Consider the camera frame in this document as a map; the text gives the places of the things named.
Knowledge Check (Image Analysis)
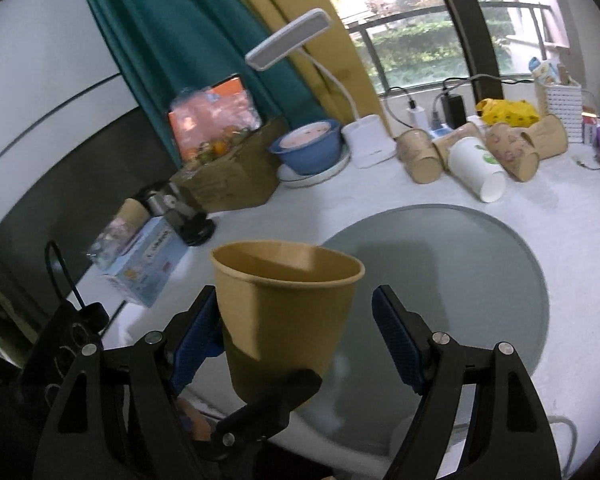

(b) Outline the white desk lamp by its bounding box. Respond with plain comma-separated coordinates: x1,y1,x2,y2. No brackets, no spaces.
245,8,396,169

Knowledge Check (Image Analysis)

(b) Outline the cardboard box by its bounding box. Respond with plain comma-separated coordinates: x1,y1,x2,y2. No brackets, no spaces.
171,117,289,214

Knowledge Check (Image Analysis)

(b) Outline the bag of oranges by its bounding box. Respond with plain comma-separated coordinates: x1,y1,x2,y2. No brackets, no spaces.
168,74,262,165

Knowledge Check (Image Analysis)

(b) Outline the white paper cup green print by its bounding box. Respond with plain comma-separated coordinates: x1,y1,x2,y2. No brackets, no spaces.
448,136,506,204

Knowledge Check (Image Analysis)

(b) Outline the black round stand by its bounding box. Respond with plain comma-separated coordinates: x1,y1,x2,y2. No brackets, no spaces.
178,212,216,246

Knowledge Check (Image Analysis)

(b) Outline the white plate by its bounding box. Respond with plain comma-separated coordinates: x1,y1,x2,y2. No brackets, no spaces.
276,145,351,188

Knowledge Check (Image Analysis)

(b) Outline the white perforated basket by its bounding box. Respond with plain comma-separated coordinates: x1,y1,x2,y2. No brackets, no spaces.
534,80,583,143

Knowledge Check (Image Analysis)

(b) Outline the light blue tissue box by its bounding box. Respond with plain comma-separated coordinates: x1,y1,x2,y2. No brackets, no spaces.
102,217,188,308

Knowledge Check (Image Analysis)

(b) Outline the black power adapter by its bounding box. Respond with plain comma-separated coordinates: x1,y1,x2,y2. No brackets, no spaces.
441,92,467,129

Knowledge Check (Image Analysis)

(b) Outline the white charger plug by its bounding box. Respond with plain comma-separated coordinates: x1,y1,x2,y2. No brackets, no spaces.
407,99,429,131

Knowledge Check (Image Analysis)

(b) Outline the blue bowl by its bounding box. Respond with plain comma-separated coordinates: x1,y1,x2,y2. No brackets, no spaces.
268,119,342,174

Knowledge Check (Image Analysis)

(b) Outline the round grey glass turntable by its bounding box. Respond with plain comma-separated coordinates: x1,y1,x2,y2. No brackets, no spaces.
300,205,550,455

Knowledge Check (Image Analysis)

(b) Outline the teal curtain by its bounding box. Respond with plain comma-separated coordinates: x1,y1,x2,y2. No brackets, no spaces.
86,0,328,164

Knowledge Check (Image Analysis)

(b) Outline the yellow plush toy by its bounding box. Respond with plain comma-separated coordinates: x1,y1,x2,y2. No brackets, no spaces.
476,99,540,128

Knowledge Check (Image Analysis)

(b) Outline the steel thermos cup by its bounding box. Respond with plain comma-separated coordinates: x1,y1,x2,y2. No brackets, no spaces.
145,191,175,217

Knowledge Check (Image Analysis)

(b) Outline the brown printed paper cup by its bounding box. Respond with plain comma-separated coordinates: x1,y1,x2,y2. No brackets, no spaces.
486,122,540,182

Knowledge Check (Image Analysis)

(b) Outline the brown paper cup behind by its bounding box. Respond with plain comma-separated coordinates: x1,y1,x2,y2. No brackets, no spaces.
432,122,482,170

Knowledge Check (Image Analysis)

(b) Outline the yellow curtain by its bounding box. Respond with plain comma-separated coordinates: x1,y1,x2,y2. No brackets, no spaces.
242,0,390,138

